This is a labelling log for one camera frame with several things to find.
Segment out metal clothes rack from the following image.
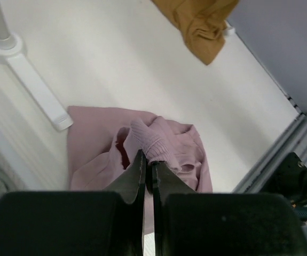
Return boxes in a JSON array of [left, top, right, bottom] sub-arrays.
[[0, 1, 237, 129]]

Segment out pink mauve tank top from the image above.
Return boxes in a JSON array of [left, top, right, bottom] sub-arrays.
[[67, 105, 214, 237]]

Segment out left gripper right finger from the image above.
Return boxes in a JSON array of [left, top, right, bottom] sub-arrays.
[[152, 163, 307, 255]]

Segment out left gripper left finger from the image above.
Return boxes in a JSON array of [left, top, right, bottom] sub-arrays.
[[0, 151, 146, 255]]

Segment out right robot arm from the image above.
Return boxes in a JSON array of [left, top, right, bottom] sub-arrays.
[[261, 153, 307, 206]]

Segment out mustard brown tank top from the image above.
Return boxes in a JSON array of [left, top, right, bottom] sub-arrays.
[[153, 0, 239, 65]]

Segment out white plastic basket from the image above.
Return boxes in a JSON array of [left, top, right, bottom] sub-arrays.
[[0, 115, 69, 191]]

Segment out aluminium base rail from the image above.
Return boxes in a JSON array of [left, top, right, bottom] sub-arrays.
[[233, 113, 307, 193]]

